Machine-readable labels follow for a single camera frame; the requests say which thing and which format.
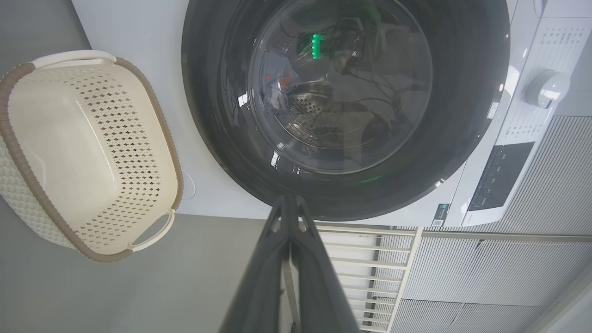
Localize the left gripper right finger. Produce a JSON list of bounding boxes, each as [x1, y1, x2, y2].
[[289, 194, 360, 333]]

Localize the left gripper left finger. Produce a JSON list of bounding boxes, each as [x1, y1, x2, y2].
[[218, 194, 293, 333]]

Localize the black washing machine door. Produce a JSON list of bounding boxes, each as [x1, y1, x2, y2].
[[181, 0, 511, 222]]

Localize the blue garment with cream lining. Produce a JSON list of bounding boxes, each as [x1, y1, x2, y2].
[[266, 49, 299, 111]]

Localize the perforated steel washing machine drum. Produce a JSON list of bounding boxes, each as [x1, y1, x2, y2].
[[273, 83, 384, 151]]

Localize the black washer display panel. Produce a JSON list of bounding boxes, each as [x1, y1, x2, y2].
[[468, 142, 536, 212]]

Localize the white front-load washing machine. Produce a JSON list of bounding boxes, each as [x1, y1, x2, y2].
[[71, 0, 592, 228]]

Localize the white slatted rack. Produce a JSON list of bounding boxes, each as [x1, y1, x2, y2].
[[282, 223, 424, 333]]

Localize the round white filter cover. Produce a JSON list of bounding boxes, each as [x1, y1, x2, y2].
[[180, 169, 196, 200]]

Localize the small barcode sticker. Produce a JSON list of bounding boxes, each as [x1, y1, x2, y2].
[[431, 203, 451, 228]]

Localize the cream perforated laundry basket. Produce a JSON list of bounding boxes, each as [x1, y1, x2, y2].
[[0, 50, 184, 263]]

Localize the white round control knob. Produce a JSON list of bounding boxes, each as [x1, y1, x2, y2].
[[525, 69, 571, 110]]

